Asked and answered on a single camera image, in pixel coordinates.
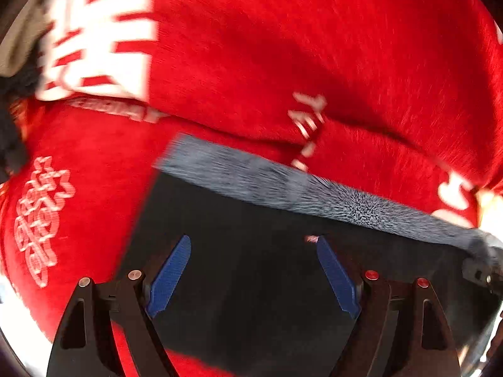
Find red wedding blanket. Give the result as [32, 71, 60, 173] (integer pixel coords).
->
[1, 0, 502, 376]

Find folded beige garment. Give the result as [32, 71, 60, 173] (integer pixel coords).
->
[1, 0, 49, 78]

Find folded black garment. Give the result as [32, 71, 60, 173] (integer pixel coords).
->
[0, 54, 41, 184]

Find black pants with grey stripe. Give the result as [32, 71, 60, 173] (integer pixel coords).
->
[120, 135, 502, 376]

